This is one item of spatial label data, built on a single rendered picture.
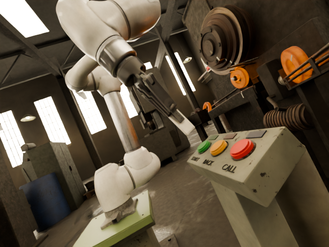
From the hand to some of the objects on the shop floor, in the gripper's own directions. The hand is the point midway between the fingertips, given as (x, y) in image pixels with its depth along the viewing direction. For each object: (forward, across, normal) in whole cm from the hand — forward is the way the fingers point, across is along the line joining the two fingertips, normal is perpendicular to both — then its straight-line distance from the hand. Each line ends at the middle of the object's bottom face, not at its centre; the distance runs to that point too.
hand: (181, 122), depth 40 cm
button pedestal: (+66, -7, +21) cm, 69 cm away
